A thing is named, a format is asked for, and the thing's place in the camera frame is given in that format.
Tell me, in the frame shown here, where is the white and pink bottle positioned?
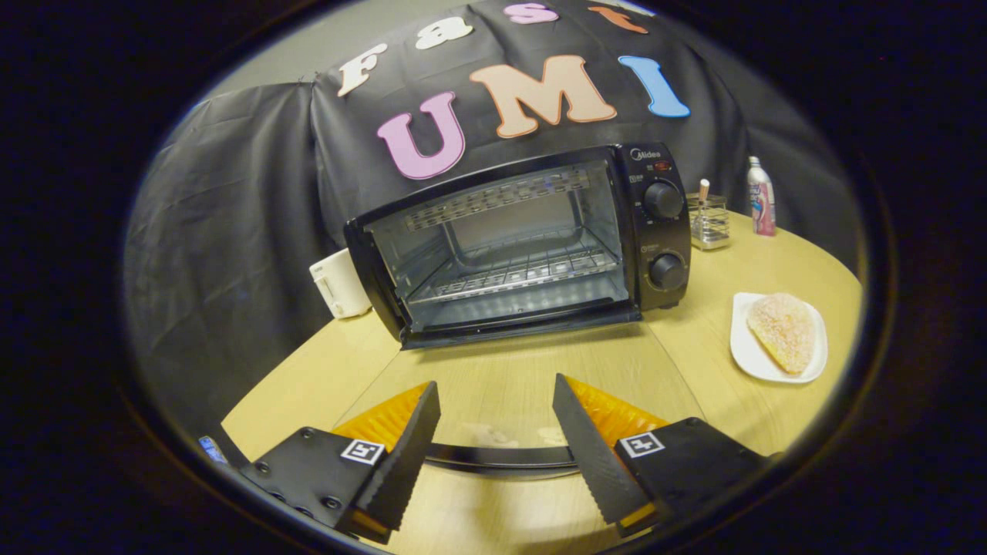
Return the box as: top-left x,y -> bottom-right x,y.
746,156 -> 776,237

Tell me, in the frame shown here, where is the sugar-coated cream bun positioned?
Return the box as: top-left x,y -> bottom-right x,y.
746,293 -> 817,375

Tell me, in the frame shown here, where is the white pop-up toaster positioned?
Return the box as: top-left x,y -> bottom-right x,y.
309,248 -> 372,320

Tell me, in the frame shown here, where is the black toaster oven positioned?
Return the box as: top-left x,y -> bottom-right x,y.
333,143 -> 706,480

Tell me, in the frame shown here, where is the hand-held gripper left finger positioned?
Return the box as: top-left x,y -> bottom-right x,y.
239,381 -> 442,544

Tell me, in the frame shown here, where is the white plate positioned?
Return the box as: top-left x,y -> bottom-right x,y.
729,291 -> 829,385

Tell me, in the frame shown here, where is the metal wire basket holder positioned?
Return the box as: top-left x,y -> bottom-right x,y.
686,193 -> 731,251

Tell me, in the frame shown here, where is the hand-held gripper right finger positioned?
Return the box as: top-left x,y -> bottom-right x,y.
552,374 -> 772,538

